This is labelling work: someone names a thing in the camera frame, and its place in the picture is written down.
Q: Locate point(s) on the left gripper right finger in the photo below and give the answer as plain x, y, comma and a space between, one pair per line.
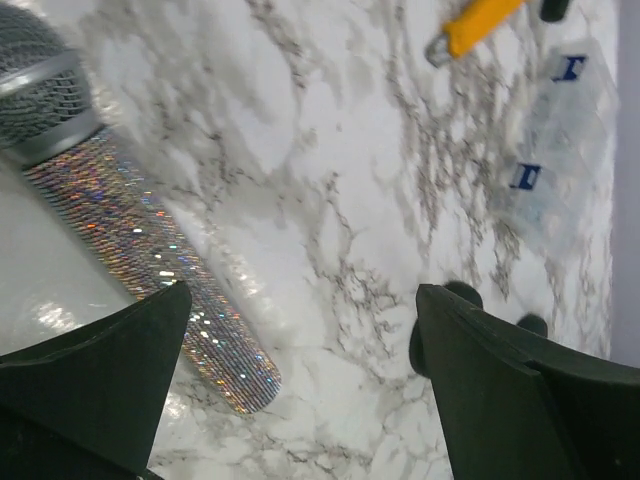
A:
516, 405

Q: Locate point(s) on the orange utility knife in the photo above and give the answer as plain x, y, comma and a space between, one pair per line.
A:
458, 37

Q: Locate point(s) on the clear plastic screw box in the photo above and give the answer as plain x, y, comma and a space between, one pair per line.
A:
558, 145

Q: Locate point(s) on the glitter handle microphone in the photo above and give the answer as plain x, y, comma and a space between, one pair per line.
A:
51, 132

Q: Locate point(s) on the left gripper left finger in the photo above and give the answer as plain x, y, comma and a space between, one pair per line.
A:
89, 401

